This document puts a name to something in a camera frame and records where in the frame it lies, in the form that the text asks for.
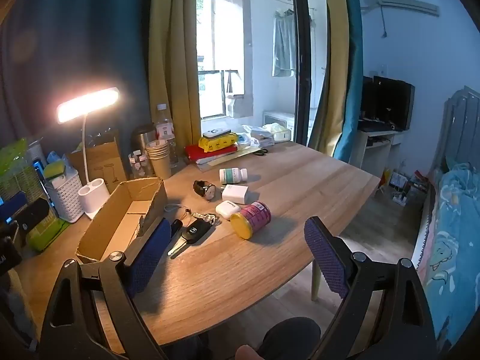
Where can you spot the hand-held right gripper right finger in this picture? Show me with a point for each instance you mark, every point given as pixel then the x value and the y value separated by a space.
pixel 326 258

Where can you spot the yellow curtain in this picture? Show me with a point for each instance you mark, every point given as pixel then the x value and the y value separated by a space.
pixel 337 45
pixel 172 45

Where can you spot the beige paper envelope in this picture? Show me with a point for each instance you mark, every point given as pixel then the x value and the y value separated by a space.
pixel 232 156

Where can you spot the white washing machine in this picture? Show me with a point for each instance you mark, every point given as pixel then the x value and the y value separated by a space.
pixel 273 115

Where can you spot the white desk lamp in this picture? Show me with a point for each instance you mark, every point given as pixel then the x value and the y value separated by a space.
pixel 93 198

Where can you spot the steel tumbler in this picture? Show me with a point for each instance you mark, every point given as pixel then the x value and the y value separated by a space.
pixel 142 137

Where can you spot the pale yellow plastic bag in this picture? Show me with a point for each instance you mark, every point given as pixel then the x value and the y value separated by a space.
pixel 277 129

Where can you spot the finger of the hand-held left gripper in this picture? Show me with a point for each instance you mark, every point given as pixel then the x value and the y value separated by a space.
pixel 35 210

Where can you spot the brown lamp carton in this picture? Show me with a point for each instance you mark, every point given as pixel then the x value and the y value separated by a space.
pixel 107 161

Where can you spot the blue curtain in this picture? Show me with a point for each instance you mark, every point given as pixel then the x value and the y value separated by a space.
pixel 354 82

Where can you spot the green yellow sponge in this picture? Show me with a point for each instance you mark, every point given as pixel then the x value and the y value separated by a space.
pixel 54 168

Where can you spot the white power bank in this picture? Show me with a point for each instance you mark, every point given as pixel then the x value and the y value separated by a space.
pixel 216 132

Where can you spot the white air conditioner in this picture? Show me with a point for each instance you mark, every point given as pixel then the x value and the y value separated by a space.
pixel 405 5

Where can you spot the black scissors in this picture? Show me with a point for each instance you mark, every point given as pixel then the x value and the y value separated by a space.
pixel 260 152

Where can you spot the white charger plug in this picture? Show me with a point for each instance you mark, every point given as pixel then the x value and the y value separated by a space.
pixel 234 194

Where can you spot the person's leg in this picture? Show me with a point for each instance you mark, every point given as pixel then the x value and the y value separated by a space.
pixel 288 337

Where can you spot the white plastic basket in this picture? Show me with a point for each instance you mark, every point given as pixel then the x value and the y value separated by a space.
pixel 67 198

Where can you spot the blue printed blanket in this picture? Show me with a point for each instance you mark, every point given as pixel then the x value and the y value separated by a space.
pixel 450 232

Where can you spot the red flat box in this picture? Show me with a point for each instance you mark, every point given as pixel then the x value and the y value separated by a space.
pixel 195 152

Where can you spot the brown cardboard box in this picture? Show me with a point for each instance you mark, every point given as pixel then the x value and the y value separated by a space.
pixel 112 210

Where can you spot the white computer desk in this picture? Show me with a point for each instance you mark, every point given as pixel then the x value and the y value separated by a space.
pixel 369 146

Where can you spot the pink can yellow lid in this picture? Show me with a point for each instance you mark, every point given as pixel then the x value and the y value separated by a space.
pixel 255 215

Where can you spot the yellow wipes packet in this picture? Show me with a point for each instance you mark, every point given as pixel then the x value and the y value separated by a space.
pixel 217 143

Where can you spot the stack of paper cups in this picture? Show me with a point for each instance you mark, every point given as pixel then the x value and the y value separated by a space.
pixel 159 161

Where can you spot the window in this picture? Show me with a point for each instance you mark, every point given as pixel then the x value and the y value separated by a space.
pixel 215 26

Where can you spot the black door frame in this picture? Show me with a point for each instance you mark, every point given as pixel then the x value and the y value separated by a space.
pixel 302 45

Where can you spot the black monitor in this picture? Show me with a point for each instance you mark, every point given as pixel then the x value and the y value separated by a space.
pixel 390 101

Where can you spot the white pill bottle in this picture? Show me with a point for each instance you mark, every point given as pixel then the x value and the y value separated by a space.
pixel 230 175

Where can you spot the grey headboard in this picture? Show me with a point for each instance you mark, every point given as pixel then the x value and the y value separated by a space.
pixel 461 120

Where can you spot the large green packet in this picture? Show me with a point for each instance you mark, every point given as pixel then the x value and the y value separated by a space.
pixel 45 234

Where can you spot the clear water bottle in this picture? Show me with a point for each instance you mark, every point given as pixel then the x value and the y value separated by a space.
pixel 165 127

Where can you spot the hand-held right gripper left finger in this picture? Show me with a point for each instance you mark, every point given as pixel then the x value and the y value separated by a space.
pixel 148 255

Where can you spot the white earbuds case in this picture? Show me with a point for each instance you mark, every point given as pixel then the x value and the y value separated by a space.
pixel 227 210

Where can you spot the hanging grey garment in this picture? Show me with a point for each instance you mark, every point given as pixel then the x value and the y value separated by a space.
pixel 283 45

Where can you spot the black car key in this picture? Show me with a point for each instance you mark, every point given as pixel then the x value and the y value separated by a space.
pixel 195 230

